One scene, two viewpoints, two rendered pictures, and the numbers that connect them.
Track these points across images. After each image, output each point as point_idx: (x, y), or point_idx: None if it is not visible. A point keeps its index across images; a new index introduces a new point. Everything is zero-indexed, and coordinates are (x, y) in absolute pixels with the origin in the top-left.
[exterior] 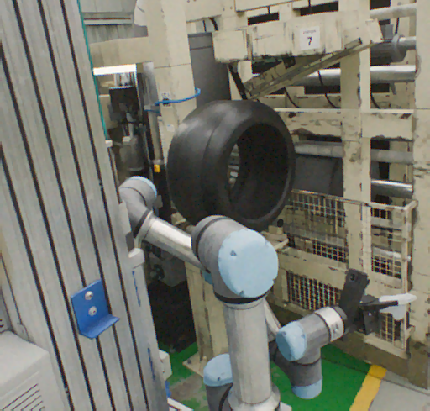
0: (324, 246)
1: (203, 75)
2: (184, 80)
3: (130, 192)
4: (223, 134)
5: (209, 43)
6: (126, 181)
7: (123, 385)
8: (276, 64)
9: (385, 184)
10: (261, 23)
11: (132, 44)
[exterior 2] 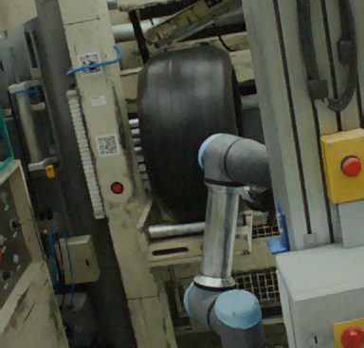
0: None
1: (58, 35)
2: (107, 35)
3: (254, 140)
4: (224, 82)
5: None
6: (214, 139)
7: None
8: (146, 9)
9: None
10: None
11: (14, 0)
